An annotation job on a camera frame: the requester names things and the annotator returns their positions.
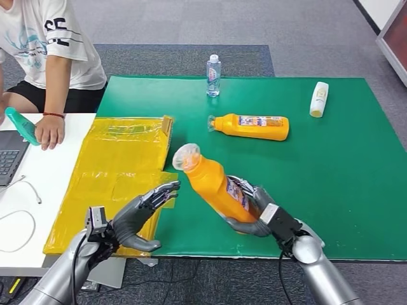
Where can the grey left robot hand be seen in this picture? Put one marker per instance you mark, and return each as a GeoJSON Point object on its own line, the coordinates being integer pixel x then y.
{"type": "Point", "coordinates": [134, 219]}

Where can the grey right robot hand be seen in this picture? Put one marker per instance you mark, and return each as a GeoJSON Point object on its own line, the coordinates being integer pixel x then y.
{"type": "Point", "coordinates": [262, 200]}

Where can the orange detergent bottle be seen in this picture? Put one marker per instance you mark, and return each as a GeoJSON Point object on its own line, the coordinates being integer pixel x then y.
{"type": "Point", "coordinates": [230, 128]}
{"type": "Point", "coordinates": [210, 185]}

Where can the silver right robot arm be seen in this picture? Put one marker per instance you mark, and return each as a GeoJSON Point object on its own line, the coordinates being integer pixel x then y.
{"type": "Point", "coordinates": [321, 278]}

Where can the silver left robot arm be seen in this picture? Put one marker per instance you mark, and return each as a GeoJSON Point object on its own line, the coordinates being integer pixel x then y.
{"type": "Point", "coordinates": [57, 278]}

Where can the person's left forearm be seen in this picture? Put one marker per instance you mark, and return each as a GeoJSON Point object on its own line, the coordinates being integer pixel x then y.
{"type": "Point", "coordinates": [57, 86]}

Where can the white lotion bottle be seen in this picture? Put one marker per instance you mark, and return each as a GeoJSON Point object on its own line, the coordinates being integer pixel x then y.
{"type": "Point", "coordinates": [319, 99]}

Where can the clear water bottle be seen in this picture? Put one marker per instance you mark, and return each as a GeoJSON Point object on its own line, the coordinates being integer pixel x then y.
{"type": "Point", "coordinates": [213, 79]}

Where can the teal plastic bottle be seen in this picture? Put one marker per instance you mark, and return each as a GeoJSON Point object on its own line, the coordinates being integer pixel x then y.
{"type": "Point", "coordinates": [21, 125]}

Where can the yellow plastic sheet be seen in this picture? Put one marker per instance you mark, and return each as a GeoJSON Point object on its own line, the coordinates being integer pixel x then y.
{"type": "Point", "coordinates": [121, 160]}

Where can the green table mat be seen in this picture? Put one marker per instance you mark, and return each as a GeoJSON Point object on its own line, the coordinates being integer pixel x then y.
{"type": "Point", "coordinates": [349, 168]}

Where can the person's left hand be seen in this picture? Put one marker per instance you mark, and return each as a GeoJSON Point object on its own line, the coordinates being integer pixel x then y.
{"type": "Point", "coordinates": [49, 131]}

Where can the person's hand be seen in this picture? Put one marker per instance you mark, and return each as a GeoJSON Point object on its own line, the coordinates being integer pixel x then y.
{"type": "Point", "coordinates": [1, 118]}
{"type": "Point", "coordinates": [49, 131]}

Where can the dark grey floor rug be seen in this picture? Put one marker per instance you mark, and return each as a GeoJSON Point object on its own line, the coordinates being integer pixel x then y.
{"type": "Point", "coordinates": [178, 59]}

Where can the black yellow floor device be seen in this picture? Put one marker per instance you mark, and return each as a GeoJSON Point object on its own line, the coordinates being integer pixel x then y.
{"type": "Point", "coordinates": [14, 286]}

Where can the grey laptop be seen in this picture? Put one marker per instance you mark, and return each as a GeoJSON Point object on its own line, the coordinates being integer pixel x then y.
{"type": "Point", "coordinates": [10, 155]}

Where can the person's right hand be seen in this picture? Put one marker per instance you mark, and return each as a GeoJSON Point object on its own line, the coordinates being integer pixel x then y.
{"type": "Point", "coordinates": [1, 118]}

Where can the person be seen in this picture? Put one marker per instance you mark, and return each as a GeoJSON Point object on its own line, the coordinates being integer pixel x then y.
{"type": "Point", "coordinates": [32, 42]}

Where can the white cabinet with red panel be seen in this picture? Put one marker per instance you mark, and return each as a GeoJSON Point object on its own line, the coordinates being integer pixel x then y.
{"type": "Point", "coordinates": [396, 44]}

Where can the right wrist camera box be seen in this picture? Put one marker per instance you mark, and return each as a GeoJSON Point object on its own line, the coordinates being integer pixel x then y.
{"type": "Point", "coordinates": [281, 225]}

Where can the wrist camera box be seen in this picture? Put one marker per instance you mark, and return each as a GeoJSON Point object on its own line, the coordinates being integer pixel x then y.
{"type": "Point", "coordinates": [95, 221]}
{"type": "Point", "coordinates": [281, 225]}

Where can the grey table foot bracket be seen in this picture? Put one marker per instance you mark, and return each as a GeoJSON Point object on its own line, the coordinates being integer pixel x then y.
{"type": "Point", "coordinates": [148, 262]}

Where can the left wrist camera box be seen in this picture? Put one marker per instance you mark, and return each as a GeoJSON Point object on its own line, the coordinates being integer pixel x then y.
{"type": "Point", "coordinates": [95, 221]}

